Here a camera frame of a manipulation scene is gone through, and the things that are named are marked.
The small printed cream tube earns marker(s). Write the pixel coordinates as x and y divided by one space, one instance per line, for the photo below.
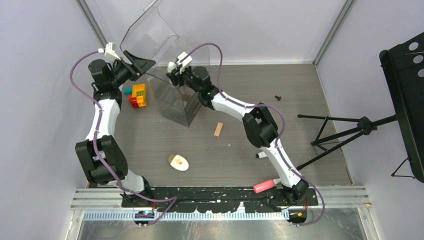
261 155

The white oval compact case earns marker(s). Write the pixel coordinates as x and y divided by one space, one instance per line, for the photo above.
178 162

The clear acrylic drawer organizer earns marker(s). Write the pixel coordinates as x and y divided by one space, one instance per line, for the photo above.
150 36

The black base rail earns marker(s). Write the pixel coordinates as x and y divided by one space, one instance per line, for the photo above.
218 200

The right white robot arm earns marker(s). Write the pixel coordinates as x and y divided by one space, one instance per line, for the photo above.
259 125

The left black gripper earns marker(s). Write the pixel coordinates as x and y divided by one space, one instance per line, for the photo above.
139 67

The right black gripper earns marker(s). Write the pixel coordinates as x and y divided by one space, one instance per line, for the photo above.
175 78

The peach concealer stick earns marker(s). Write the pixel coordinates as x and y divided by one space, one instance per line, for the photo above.
218 129

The black perforated panel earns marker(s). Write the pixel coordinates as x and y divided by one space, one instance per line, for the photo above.
405 81

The white cylindrical bottle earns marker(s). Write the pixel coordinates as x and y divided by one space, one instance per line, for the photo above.
171 66

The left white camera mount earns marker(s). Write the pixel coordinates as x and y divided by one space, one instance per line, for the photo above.
109 52

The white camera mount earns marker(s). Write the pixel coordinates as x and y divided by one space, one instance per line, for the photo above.
109 52
183 61

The pink spray bottle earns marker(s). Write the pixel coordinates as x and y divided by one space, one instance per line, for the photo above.
266 185

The black tripod stand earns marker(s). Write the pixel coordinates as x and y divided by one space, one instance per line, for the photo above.
364 127

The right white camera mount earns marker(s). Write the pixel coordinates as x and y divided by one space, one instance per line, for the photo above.
183 61

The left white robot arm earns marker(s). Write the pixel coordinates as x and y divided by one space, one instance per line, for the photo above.
101 159

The colourful toy block stack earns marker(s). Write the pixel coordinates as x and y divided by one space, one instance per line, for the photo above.
136 95

